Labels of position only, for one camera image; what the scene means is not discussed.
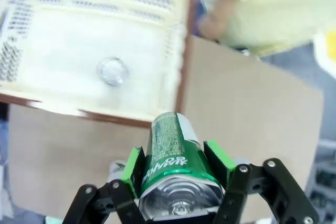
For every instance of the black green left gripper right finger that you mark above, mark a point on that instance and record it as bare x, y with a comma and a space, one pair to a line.
220, 161

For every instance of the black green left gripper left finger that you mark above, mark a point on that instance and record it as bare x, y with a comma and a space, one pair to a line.
131, 171

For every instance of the green drink can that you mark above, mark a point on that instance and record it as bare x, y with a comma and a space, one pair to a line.
173, 155

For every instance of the person's right forearm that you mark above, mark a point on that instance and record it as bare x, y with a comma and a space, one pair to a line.
223, 3

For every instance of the person's right hand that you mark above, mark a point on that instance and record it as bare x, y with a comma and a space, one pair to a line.
212, 24

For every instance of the person in yellow shirt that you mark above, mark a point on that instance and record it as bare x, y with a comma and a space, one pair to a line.
275, 3

